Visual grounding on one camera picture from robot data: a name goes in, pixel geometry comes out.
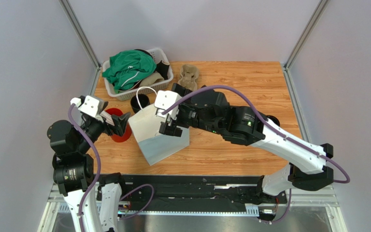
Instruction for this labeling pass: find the white paper bag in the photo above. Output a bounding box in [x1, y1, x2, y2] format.
[128, 104, 190, 166]

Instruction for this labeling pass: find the black cup stack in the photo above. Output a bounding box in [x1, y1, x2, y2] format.
[130, 94, 150, 114]

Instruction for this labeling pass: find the cardboard cup carrier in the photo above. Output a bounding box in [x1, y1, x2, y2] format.
[177, 64, 200, 91]

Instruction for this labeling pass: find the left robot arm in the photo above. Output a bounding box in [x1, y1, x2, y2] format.
[47, 120, 127, 232]

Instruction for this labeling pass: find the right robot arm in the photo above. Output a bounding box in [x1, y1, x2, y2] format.
[154, 86, 334, 196]

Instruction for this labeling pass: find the red cup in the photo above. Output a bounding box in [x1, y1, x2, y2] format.
[104, 108, 132, 143]

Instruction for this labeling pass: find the beige cloth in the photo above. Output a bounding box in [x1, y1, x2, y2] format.
[139, 72, 164, 87]

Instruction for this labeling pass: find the black cloth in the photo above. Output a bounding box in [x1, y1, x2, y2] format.
[135, 49, 170, 80]

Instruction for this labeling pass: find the green cloth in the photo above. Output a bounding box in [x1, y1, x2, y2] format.
[102, 50, 157, 91]

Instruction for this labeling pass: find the white plastic basket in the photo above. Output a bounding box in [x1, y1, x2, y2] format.
[102, 48, 173, 101]

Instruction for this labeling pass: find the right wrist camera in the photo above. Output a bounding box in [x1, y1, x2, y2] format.
[154, 90, 182, 111]

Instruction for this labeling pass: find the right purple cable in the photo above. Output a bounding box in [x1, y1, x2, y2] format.
[161, 85, 351, 225]

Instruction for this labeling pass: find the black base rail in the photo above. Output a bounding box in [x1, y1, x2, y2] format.
[96, 174, 287, 213]

